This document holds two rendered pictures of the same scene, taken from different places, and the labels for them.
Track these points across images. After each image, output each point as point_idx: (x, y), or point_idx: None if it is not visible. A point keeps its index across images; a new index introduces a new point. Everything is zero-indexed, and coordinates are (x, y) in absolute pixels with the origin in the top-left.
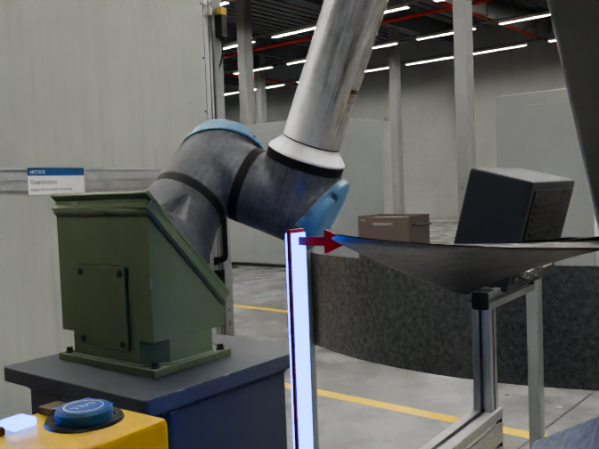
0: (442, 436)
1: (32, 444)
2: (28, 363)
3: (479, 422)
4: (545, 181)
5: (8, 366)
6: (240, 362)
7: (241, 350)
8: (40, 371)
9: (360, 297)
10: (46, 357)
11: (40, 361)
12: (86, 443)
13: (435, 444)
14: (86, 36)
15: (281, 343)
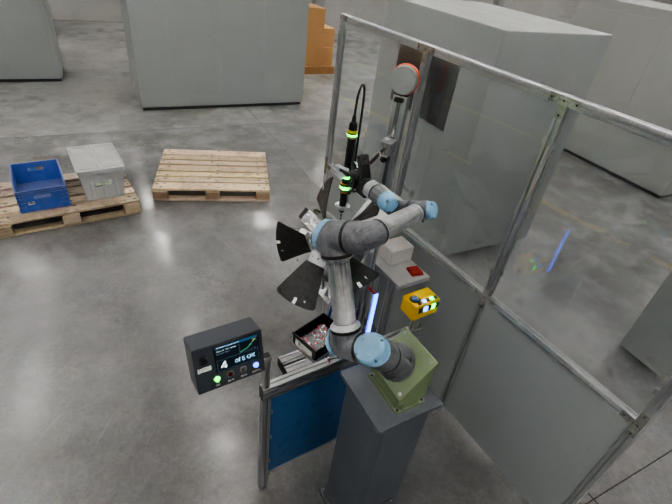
0: (298, 374)
1: (421, 295)
2: (434, 402)
3: (278, 377)
4: (231, 322)
5: (440, 402)
6: (367, 367)
7: (363, 379)
8: (429, 390)
9: None
10: (429, 407)
11: (430, 403)
12: (414, 292)
13: (304, 371)
14: None
15: (346, 380)
